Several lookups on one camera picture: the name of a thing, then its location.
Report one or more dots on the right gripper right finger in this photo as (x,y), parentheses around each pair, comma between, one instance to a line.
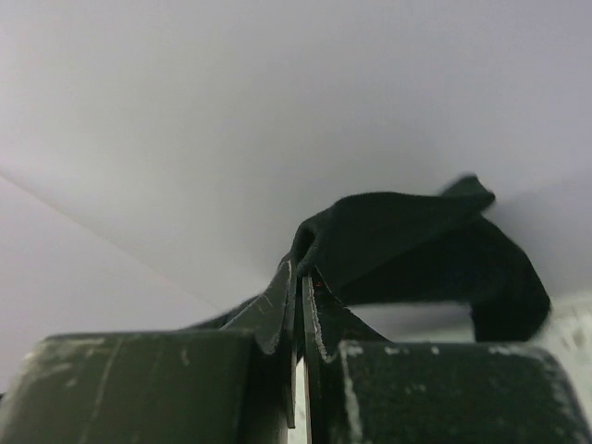
(440,387)

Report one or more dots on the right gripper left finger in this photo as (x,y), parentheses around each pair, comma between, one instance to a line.
(234,384)

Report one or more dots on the black t shirt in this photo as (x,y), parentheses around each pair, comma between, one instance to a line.
(390,247)

